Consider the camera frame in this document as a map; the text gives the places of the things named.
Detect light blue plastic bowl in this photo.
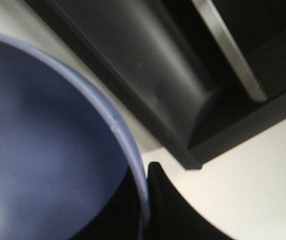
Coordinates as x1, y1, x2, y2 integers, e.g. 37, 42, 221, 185
0, 33, 151, 240

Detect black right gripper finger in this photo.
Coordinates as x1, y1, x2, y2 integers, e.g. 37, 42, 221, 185
147, 162, 231, 240

